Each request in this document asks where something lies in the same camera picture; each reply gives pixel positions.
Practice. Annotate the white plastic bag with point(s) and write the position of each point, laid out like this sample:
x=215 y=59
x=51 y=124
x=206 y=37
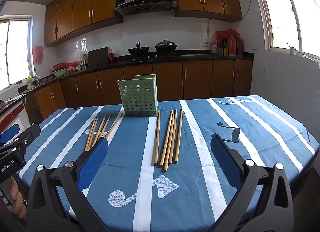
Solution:
x=81 y=55

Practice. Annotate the wooden chopstick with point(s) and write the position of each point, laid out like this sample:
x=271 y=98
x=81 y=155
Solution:
x=156 y=137
x=114 y=125
x=91 y=133
x=118 y=124
x=178 y=135
x=100 y=129
x=105 y=127
x=169 y=142
x=173 y=137

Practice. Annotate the green basin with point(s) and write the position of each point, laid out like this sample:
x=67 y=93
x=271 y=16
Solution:
x=60 y=72

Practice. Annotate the red bag over bottles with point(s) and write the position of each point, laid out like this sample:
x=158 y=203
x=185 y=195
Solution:
x=227 y=34

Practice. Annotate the small seasoning boxes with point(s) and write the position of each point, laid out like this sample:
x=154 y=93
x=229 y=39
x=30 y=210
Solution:
x=223 y=52

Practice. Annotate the group wooden chopsticks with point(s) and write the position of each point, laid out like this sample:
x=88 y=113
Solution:
x=165 y=138

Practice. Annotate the black wok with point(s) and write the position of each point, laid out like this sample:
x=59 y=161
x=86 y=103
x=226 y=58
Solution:
x=138 y=50

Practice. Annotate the large red oil bottle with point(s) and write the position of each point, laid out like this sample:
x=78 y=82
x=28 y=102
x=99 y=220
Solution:
x=232 y=45

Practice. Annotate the person's left hand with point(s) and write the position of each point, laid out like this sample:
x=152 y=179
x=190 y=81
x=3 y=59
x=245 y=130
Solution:
x=17 y=197

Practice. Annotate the red basin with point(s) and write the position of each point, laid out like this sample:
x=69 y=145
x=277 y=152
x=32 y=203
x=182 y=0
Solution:
x=60 y=66

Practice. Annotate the black kitchen countertop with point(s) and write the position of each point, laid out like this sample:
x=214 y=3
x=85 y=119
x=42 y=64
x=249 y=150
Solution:
x=120 y=61

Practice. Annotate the wooden base cabinet run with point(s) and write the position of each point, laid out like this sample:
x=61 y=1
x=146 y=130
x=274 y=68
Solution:
x=167 y=82

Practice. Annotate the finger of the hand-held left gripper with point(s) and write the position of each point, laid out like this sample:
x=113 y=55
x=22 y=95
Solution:
x=10 y=131
x=32 y=132

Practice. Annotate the pink container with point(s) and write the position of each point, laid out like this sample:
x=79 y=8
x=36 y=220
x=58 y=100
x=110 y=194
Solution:
x=214 y=49

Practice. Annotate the hanging red plastic bag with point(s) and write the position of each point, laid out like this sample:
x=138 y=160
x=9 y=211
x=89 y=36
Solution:
x=38 y=54

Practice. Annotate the red bag on countertop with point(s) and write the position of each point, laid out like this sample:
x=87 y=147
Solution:
x=72 y=64

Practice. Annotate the small red bottle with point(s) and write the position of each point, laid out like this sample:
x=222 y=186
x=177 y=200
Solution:
x=111 y=57

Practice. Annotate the white cup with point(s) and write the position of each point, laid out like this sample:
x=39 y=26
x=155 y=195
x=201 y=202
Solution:
x=292 y=51

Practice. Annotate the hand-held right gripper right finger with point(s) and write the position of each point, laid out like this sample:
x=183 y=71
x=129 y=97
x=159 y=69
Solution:
x=225 y=157

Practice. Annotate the window beside sink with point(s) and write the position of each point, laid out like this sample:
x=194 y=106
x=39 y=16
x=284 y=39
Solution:
x=17 y=52

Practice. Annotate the dark pot with lid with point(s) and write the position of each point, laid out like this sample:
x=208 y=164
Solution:
x=165 y=46

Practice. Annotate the gas stove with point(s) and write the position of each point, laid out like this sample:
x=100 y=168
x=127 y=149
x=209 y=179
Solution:
x=152 y=56

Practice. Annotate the yellow detergent bottle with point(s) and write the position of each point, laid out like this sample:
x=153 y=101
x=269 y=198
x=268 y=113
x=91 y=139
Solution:
x=30 y=83

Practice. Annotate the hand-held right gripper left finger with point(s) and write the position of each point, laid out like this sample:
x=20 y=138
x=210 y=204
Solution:
x=95 y=162

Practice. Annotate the metal faucet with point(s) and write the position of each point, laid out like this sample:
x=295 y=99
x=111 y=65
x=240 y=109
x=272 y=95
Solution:
x=36 y=74

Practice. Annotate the large bright window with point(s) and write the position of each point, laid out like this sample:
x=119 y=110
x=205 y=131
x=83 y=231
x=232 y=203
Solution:
x=282 y=9

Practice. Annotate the blue white striped tablecloth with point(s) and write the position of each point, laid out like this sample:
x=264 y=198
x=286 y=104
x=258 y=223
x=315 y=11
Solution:
x=250 y=127

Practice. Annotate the dark sauce bottle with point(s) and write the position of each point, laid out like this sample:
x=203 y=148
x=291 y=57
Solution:
x=239 y=46

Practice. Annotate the green perforated chopstick holder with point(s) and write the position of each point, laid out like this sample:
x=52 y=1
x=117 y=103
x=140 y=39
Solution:
x=140 y=97

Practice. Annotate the dark wooden cutting board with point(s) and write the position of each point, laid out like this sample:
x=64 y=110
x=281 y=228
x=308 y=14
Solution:
x=97 y=57

